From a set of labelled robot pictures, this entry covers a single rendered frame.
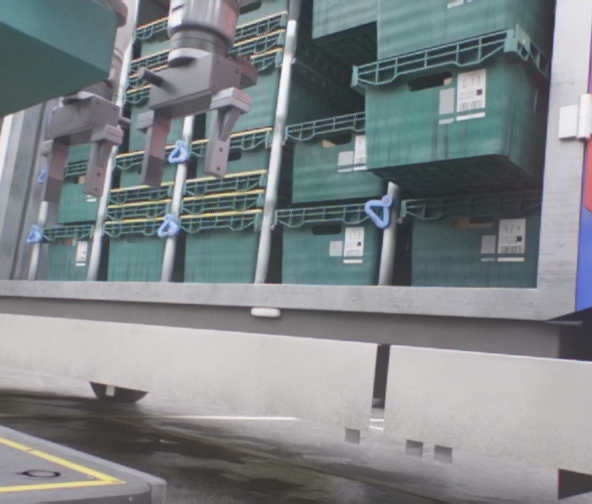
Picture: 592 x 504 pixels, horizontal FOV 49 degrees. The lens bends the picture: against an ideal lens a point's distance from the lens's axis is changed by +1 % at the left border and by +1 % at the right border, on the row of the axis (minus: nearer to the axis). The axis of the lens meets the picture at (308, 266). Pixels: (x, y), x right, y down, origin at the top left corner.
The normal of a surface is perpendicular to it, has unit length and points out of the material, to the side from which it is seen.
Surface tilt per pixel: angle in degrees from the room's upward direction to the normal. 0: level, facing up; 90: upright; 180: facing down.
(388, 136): 94
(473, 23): 95
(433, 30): 99
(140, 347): 90
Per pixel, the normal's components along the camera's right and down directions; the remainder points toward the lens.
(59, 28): 0.75, -0.01
